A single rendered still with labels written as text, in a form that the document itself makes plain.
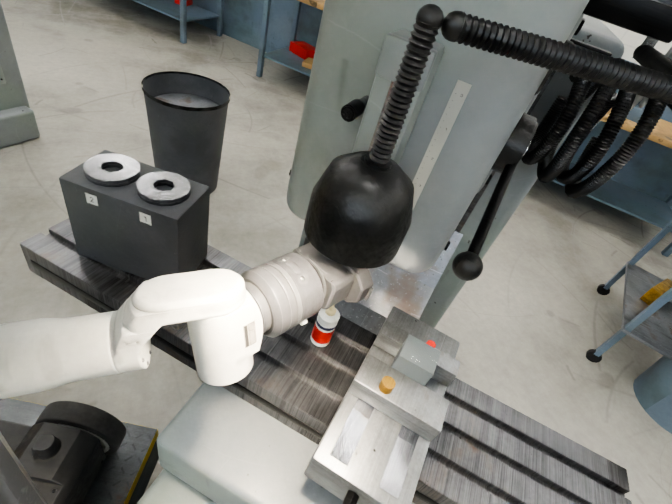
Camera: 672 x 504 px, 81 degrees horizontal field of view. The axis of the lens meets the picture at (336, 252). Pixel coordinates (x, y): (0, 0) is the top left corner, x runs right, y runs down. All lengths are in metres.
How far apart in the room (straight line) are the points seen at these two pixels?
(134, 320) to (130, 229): 0.40
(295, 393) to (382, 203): 0.54
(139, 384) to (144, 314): 1.44
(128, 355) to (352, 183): 0.30
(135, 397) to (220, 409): 1.05
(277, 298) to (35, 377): 0.24
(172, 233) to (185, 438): 0.35
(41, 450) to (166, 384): 0.82
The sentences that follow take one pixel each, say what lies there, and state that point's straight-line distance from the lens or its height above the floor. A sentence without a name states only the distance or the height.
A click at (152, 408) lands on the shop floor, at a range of 1.80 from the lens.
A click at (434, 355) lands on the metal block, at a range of 0.69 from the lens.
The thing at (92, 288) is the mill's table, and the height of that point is 0.96.
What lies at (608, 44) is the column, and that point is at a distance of 0.83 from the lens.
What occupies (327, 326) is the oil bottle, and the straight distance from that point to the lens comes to 0.74.
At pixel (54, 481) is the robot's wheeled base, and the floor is 0.60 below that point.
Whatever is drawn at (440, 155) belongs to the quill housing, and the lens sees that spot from 0.38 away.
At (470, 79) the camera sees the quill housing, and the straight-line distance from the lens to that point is 0.36.
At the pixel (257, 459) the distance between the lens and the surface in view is 0.77.
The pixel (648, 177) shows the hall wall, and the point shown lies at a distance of 5.13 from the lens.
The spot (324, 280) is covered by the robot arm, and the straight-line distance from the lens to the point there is 0.50.
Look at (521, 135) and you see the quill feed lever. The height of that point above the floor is 1.48.
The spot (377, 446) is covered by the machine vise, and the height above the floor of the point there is 1.04.
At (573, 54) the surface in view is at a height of 1.58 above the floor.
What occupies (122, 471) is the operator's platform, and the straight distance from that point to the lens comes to 1.30.
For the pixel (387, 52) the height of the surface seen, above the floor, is 1.54.
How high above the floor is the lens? 1.61
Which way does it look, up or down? 41 degrees down
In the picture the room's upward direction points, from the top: 19 degrees clockwise
